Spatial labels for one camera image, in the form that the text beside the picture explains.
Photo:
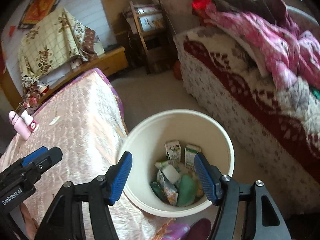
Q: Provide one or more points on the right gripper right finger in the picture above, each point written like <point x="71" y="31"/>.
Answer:
<point x="262" y="219"/>

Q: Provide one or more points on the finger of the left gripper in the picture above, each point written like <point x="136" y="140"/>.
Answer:
<point x="31" y="157"/>
<point x="44" y="162"/>

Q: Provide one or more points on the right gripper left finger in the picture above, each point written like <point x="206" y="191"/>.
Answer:
<point x="64" y="218"/>

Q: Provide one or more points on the green fuzzy sock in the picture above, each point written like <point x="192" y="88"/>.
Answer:
<point x="187" y="191"/>

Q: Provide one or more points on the dark green packet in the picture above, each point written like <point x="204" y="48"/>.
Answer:
<point x="158" y="191"/>

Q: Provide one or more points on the plastic wrapper teal print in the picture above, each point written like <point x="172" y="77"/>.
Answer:
<point x="168" y="188"/>

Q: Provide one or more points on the white bottle cap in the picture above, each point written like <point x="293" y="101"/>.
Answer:
<point x="171" y="174"/>

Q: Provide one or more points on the green white medicine box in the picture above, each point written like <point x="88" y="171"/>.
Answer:
<point x="190" y="151"/>

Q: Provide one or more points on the green white pouch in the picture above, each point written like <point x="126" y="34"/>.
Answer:
<point x="163" y="164"/>

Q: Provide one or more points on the cream plastic trash bucket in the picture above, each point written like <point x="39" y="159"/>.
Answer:
<point x="171" y="138"/>

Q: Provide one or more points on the left hand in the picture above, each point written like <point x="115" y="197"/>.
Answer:
<point x="31" y="225"/>

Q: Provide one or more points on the pink thermos bottle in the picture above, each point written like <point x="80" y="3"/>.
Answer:
<point x="19" y="125"/>

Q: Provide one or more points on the white bottle pink label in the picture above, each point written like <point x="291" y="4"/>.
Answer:
<point x="29" y="121"/>

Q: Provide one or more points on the white paper label scrap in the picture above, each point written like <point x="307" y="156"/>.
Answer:
<point x="55" y="120"/>

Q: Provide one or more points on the pink quilted table cover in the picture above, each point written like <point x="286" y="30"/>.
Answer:
<point x="90" y="134"/>

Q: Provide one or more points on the purple plastic item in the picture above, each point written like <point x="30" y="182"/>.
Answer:
<point x="200" y="230"/>

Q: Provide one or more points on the small white green carton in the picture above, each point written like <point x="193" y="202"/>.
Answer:
<point x="173" y="150"/>

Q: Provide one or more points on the floral yellow blanket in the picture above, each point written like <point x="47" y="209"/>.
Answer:
<point x="57" y="39"/>

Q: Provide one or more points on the wooden low cabinet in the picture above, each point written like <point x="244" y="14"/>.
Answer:
<point x="113" y="61"/>

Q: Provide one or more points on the wooden chair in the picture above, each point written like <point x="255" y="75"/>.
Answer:
<point x="150" y="24"/>

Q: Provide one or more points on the floral covered sofa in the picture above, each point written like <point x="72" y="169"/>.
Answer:
<point x="280" y="128"/>

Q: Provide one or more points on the pink floral quilt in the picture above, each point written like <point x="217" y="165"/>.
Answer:
<point x="286" y="57"/>

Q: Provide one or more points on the red cushion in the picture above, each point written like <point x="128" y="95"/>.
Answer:
<point x="200" y="4"/>

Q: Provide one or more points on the dark brown clothing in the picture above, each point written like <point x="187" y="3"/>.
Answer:
<point x="274" y="11"/>

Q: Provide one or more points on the red framed wall picture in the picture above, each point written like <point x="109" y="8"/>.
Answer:
<point x="36" y="11"/>

